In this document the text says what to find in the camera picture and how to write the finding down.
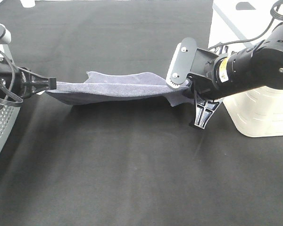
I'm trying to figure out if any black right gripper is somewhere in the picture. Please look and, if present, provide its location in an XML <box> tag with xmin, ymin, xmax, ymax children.
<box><xmin>180</xmin><ymin>48</ymin><xmax>229</xmax><ymax>130</ymax></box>

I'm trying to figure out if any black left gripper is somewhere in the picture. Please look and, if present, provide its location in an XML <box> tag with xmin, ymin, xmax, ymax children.
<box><xmin>0</xmin><ymin>67</ymin><xmax>57</xmax><ymax>100</ymax></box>

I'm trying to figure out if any grey microfibre towel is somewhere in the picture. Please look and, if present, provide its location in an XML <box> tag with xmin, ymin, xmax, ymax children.
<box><xmin>46</xmin><ymin>71</ymin><xmax>193</xmax><ymax>106</ymax></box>

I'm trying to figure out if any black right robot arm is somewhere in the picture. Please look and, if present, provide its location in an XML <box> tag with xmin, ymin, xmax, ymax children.
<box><xmin>187</xmin><ymin>22</ymin><xmax>283</xmax><ymax>129</ymax></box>

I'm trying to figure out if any grey perforated laundry basket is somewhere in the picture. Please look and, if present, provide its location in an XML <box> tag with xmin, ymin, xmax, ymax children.
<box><xmin>0</xmin><ymin>42</ymin><xmax>21</xmax><ymax>170</ymax></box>

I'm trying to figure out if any white lidded storage box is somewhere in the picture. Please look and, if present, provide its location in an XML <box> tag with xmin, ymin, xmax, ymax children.
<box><xmin>207</xmin><ymin>0</ymin><xmax>283</xmax><ymax>138</ymax></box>

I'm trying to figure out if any white object at table edge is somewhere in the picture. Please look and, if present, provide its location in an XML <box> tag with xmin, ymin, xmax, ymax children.
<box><xmin>20</xmin><ymin>0</ymin><xmax>35</xmax><ymax>8</ymax></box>

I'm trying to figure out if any black table cloth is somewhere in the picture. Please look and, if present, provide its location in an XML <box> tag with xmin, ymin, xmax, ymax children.
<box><xmin>0</xmin><ymin>0</ymin><xmax>283</xmax><ymax>226</ymax></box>

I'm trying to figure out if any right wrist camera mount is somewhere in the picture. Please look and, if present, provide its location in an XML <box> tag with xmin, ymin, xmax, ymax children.
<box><xmin>166</xmin><ymin>37</ymin><xmax>197</xmax><ymax>89</ymax></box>

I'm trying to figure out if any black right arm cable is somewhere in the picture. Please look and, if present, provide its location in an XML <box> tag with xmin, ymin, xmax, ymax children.
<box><xmin>207</xmin><ymin>0</ymin><xmax>283</xmax><ymax>54</ymax></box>

